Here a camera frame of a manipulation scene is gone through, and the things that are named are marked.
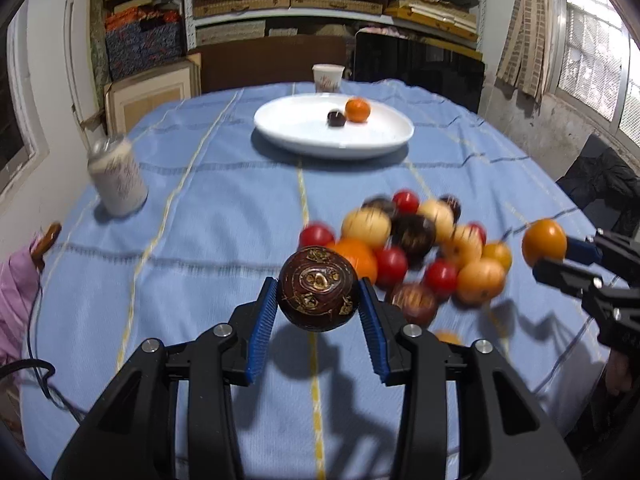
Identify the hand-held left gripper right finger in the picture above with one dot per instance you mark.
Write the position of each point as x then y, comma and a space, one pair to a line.
374, 330

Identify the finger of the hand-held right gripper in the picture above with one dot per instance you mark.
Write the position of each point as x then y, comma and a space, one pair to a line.
580, 250
555, 271

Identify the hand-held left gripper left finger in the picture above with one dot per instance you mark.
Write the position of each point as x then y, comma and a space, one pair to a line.
262, 330

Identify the orange mandarin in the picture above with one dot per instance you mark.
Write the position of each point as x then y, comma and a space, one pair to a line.
357, 110
544, 242
497, 255
447, 337
362, 257

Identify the red tomato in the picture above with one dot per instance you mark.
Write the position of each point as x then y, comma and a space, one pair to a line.
406, 201
479, 232
391, 266
440, 277
316, 236

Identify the white oval plate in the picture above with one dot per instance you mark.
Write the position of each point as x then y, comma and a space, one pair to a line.
300, 130

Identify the person's right hand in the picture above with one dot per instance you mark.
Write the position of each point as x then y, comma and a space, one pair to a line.
620, 372

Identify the dark cloth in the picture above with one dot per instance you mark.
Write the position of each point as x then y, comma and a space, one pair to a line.
600, 175

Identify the large yellow round fruit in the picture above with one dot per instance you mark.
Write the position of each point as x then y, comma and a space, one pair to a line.
366, 226

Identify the blue striped tablecloth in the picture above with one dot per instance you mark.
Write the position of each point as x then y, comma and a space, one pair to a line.
210, 210

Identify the barred window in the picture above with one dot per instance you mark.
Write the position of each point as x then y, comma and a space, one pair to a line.
595, 45

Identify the white drink can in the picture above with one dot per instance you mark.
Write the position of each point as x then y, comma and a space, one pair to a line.
118, 177

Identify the tan hanging cloth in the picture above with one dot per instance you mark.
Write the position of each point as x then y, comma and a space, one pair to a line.
527, 25

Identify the black flat panel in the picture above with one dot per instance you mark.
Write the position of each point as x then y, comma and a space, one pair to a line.
420, 67

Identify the pink umbrella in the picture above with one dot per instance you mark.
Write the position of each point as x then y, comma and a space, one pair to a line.
15, 300

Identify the white paper cup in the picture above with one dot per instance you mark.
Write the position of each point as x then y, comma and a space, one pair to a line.
328, 77

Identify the beige framed board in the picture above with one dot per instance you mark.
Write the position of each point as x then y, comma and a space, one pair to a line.
150, 95

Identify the brown board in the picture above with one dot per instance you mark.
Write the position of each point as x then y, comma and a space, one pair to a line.
272, 62

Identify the blue patterned box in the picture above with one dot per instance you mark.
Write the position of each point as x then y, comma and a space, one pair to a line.
142, 47

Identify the metal shelf rack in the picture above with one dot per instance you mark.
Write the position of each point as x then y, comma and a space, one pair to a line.
189, 10

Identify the white framed window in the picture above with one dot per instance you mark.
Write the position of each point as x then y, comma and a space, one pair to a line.
15, 110

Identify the orange patterned box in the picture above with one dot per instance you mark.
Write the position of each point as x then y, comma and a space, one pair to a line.
142, 17

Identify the white wall conduit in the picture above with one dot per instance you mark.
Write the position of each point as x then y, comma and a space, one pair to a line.
75, 60

